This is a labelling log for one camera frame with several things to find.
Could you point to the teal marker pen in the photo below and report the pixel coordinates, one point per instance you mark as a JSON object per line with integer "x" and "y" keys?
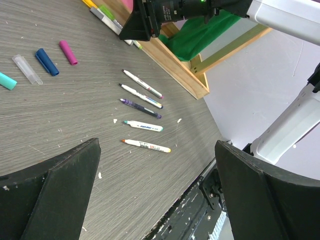
{"x": 143, "y": 125}

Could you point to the purple marker pen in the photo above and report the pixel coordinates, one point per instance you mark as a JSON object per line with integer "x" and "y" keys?
{"x": 140, "y": 108}

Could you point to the magenta pen cap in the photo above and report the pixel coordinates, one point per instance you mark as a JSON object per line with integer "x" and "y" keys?
{"x": 68, "y": 52}

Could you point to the pink t-shirt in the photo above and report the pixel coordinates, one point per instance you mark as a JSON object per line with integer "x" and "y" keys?
{"x": 129, "y": 4}

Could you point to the cable duct rail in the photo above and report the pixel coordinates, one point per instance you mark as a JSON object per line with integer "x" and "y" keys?
{"x": 218, "y": 227}

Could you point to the magenta marker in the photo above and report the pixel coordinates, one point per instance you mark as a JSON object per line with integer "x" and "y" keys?
{"x": 142, "y": 83}

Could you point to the teal pen cap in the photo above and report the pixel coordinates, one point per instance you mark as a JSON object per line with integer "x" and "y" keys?
{"x": 7, "y": 82}

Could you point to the grey marker pen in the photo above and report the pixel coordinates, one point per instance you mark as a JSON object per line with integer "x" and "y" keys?
{"x": 108, "y": 22}

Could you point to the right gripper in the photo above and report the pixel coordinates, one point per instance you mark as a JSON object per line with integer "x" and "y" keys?
{"x": 148, "y": 15}

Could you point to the green tank top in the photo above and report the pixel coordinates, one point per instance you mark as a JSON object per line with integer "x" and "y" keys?
{"x": 195, "y": 35}

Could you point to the blue pen cap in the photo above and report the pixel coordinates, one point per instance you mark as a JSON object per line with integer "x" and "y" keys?
{"x": 46, "y": 62}

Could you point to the wooden clothes rack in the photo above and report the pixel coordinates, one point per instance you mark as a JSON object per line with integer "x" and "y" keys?
{"x": 191, "y": 75}

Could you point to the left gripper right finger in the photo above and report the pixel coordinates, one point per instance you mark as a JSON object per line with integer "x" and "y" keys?
{"x": 266, "y": 202}

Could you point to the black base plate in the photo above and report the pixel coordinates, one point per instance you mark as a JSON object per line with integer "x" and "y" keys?
{"x": 194, "y": 215}

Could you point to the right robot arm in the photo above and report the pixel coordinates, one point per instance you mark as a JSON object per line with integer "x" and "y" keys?
{"x": 262, "y": 96}

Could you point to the clear pen cap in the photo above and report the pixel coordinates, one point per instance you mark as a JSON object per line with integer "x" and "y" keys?
{"x": 26, "y": 69}

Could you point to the yellow marker pen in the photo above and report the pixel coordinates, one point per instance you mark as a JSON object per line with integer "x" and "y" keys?
{"x": 146, "y": 145}

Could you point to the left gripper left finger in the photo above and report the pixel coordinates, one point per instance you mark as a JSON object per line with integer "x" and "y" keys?
{"x": 49, "y": 200}

